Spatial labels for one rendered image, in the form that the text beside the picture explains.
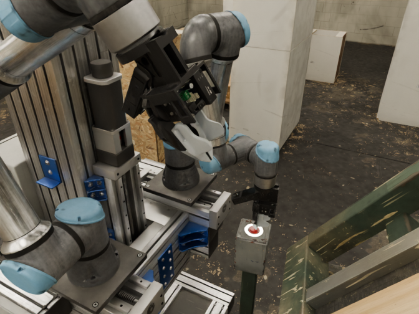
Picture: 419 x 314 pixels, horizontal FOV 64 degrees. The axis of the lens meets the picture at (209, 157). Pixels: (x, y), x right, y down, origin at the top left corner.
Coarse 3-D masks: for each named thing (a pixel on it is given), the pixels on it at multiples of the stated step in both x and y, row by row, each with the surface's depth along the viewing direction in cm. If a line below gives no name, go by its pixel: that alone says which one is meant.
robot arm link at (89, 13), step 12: (60, 0) 39; (72, 0) 39; (84, 0) 38; (96, 0) 38; (108, 0) 38; (120, 0) 38; (72, 12) 42; (84, 12) 40; (96, 12) 39; (108, 12) 38
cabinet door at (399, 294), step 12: (396, 288) 82; (408, 288) 79; (360, 300) 90; (372, 300) 86; (384, 300) 83; (396, 300) 80; (408, 300) 78; (336, 312) 94; (348, 312) 90; (360, 312) 87; (372, 312) 84; (384, 312) 81; (396, 312) 78; (408, 312) 76
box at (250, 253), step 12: (240, 228) 129; (264, 228) 129; (240, 240) 125; (252, 240) 124; (264, 240) 124; (240, 252) 128; (252, 252) 126; (264, 252) 124; (240, 264) 131; (252, 264) 129; (264, 264) 128
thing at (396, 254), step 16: (400, 240) 89; (416, 240) 84; (368, 256) 95; (384, 256) 90; (400, 256) 86; (416, 256) 85; (352, 272) 96; (368, 272) 92; (384, 272) 91; (320, 288) 103; (336, 288) 98; (352, 288) 97; (320, 304) 104
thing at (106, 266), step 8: (104, 248) 93; (112, 248) 98; (96, 256) 92; (104, 256) 94; (112, 256) 97; (80, 264) 91; (88, 264) 91; (96, 264) 92; (104, 264) 94; (112, 264) 96; (72, 272) 93; (80, 272) 92; (88, 272) 92; (96, 272) 93; (104, 272) 94; (112, 272) 96; (72, 280) 94; (80, 280) 93; (88, 280) 93; (96, 280) 93; (104, 280) 95
